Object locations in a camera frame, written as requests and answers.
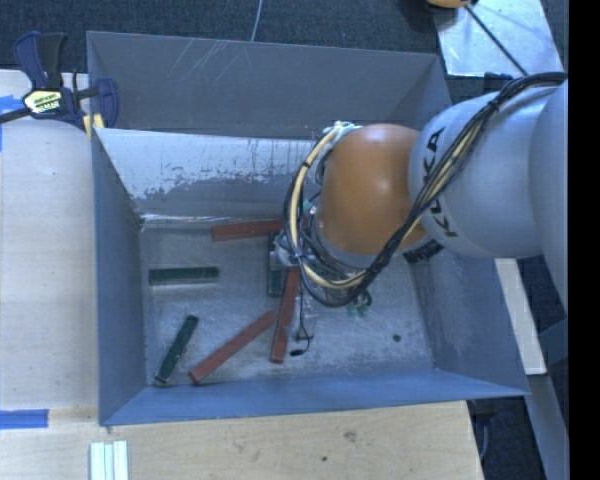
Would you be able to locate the red-brown flat block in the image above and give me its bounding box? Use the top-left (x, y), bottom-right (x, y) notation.
top-left (210, 218), bottom-right (285, 243)
top-left (269, 265), bottom-right (302, 365)
top-left (188, 310), bottom-right (279, 386)

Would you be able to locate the dark green flat block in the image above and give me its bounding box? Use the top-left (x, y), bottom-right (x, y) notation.
top-left (153, 314), bottom-right (200, 387)
top-left (147, 265), bottom-right (221, 287)
top-left (266, 232), bottom-right (287, 298)

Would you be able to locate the grey metal bin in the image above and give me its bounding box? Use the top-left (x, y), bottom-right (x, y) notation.
top-left (85, 30), bottom-right (532, 427)

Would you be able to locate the pale wood flat board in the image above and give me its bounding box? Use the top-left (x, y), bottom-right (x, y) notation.
top-left (0, 116), bottom-right (102, 411)

